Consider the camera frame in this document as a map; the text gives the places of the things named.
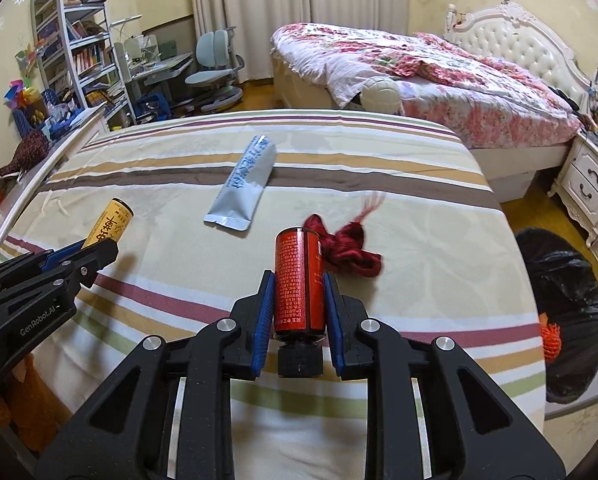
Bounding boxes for red bottle with black cap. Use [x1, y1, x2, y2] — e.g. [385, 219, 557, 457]
[271, 227, 327, 378]

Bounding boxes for yellow labelled bottle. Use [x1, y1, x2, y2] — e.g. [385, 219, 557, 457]
[81, 197, 134, 251]

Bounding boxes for orange plush toy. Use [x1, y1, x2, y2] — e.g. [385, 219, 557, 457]
[0, 355, 60, 451]

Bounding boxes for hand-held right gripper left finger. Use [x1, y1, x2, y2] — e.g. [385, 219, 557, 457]
[36, 269, 276, 480]

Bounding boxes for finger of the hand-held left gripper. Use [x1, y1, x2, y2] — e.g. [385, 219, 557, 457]
[0, 238, 120, 307]
[0, 245, 87, 288]

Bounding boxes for dark red cloth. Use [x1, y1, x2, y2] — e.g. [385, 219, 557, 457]
[303, 195, 386, 278]

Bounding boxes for colourful paper toys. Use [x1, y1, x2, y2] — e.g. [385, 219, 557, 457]
[4, 42, 44, 106]

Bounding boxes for striped bed sheet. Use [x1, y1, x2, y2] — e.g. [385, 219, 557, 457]
[0, 107, 550, 480]

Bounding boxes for white nightstand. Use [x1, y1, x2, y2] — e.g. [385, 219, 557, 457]
[549, 135, 598, 248]

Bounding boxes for grey study desk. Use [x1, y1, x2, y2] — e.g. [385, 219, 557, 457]
[111, 35, 195, 111]

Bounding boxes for trash bin with black bag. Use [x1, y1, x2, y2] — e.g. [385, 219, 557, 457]
[514, 227, 598, 406]

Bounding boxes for blue storage box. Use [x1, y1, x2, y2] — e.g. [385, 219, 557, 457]
[134, 95, 172, 123]

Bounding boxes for white tufted bed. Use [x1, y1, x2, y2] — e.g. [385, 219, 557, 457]
[269, 2, 598, 201]

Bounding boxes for white ball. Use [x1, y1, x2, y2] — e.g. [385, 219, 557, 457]
[360, 76, 405, 116]

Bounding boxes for white tube black cap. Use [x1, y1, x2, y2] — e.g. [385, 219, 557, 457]
[203, 134, 277, 232]

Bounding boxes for white bed rail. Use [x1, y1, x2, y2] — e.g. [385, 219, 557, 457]
[0, 110, 104, 271]

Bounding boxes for pale blue desk chair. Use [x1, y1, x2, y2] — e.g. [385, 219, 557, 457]
[184, 30, 245, 113]

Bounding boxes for pink floral quilt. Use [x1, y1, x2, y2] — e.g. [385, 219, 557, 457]
[270, 22, 582, 148]

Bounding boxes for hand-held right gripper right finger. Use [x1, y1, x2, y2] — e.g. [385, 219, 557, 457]
[323, 272, 565, 480]

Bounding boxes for orange foam fruit net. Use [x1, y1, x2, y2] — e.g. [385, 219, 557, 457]
[538, 312, 564, 361]

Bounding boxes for white bookshelf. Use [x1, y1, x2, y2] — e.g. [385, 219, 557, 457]
[31, 0, 134, 128]

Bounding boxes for blue plastic basket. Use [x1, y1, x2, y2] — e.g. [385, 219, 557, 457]
[13, 89, 60, 138]

